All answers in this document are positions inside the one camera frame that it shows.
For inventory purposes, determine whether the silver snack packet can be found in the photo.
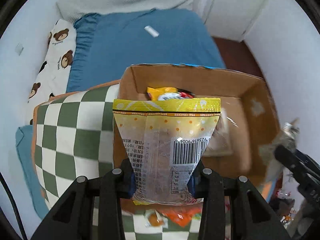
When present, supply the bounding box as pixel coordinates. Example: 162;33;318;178
259;118;299;183

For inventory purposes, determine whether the orange snack packet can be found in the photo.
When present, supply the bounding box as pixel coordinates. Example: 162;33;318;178
159;203;202;227

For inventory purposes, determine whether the yellow clear snack packet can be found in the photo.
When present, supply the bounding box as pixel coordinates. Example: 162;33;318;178
113;98;221;205

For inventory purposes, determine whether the brown egg snack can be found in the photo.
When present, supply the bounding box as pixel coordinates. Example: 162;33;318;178
144;210;168;228

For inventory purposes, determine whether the brown cardboard box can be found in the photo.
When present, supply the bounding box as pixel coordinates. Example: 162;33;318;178
118;64;280;186

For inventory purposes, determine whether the green white checkered blanket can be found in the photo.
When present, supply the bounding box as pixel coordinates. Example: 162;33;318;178
31;80;231;240

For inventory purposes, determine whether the bear print pillow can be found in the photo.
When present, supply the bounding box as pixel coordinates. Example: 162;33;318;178
26;19;76;124

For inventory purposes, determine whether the yellow chips bag in box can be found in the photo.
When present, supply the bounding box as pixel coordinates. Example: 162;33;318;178
146;87;195;101

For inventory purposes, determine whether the blue bed sheet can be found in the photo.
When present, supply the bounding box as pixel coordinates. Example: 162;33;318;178
15;8;227;219

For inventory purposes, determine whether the white door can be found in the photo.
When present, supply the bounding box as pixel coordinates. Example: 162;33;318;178
204;0;266;42

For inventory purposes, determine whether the small white remote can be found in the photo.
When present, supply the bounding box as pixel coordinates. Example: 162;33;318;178
144;25;159;38

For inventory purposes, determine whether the black cable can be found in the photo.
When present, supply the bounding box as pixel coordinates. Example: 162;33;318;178
0;172;28;240

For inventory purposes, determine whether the wall socket plate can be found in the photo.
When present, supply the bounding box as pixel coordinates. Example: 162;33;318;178
15;43;24;56

